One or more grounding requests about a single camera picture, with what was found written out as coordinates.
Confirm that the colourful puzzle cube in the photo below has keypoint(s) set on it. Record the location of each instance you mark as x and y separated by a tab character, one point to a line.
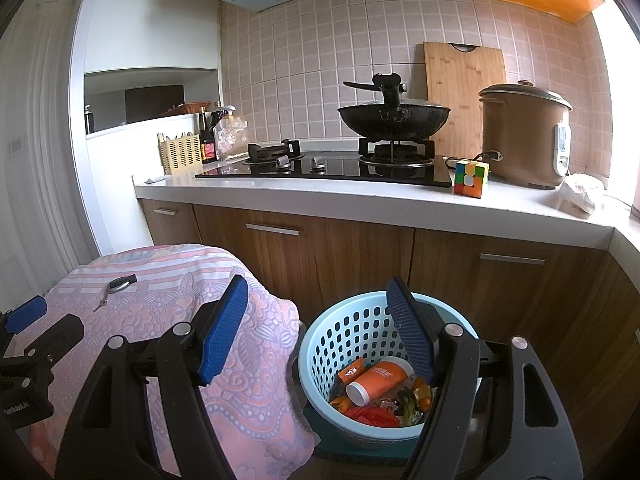
470	178

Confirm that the white patterned wrapper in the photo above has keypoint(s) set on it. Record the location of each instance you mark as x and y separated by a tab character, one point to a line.
389	403

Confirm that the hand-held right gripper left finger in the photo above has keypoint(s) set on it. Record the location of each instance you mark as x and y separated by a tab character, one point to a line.
222	330

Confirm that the white kitchen countertop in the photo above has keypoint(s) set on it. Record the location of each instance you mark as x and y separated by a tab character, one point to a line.
300	195

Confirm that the red plastic bag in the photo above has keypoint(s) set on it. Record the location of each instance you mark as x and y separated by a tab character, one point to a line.
372	415

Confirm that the black car key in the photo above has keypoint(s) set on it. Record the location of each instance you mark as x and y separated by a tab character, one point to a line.
119	285

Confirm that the green vegetable scrap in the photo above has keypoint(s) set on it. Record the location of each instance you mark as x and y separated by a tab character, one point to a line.
407	405

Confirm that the brown rice cooker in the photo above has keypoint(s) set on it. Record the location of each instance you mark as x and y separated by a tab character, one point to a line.
515	135

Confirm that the white crumpled cloth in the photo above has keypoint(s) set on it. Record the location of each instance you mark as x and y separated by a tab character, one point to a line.
580	192

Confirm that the white wall switch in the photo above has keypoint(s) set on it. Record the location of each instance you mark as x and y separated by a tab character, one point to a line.
16	145

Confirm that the orange snack packet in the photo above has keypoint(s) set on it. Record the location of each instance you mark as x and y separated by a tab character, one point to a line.
351	372

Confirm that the orange paper cup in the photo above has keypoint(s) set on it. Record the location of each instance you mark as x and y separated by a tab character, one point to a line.
382	380

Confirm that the wooden kitchen cabinet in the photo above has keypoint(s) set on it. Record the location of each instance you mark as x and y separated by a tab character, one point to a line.
350	260

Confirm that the black gas stove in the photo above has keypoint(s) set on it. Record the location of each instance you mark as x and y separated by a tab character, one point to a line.
340	165

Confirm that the clear plastic bag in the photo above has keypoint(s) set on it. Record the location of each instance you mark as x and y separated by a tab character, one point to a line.
231	140

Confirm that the beige chopstick holder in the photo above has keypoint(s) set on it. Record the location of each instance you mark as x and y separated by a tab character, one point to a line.
180	157

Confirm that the white sliding door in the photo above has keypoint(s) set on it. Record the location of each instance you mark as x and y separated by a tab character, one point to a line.
45	160

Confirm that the light blue plastic basket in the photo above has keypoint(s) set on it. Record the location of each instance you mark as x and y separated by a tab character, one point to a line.
330	330

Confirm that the brown wicker basket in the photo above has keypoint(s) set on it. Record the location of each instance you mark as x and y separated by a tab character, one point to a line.
190	108

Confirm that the black wok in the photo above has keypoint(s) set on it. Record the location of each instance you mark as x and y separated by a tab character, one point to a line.
395	120

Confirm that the wooden cutting board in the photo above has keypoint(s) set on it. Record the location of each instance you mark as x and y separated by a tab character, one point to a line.
460	80

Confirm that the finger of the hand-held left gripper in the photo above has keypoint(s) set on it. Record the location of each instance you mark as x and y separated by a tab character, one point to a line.
57	335
25	314

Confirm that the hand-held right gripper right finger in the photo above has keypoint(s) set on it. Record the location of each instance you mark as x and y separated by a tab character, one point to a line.
410	330

